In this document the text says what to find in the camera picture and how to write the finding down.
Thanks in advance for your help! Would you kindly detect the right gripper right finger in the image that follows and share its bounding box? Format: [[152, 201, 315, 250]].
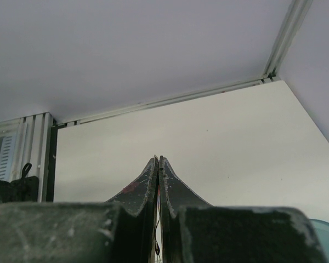
[[158, 157, 327, 262]]

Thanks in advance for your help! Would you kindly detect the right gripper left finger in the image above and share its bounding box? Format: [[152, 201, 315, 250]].
[[0, 157, 158, 262]]

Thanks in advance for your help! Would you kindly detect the thin gold string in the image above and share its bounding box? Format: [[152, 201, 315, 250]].
[[153, 186, 162, 263]]

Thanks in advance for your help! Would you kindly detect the white slotted cable duct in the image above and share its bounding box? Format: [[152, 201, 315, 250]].
[[0, 133, 16, 182]]

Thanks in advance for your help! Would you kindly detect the left aluminium corner post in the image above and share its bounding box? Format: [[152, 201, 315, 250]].
[[262, 0, 313, 80]]

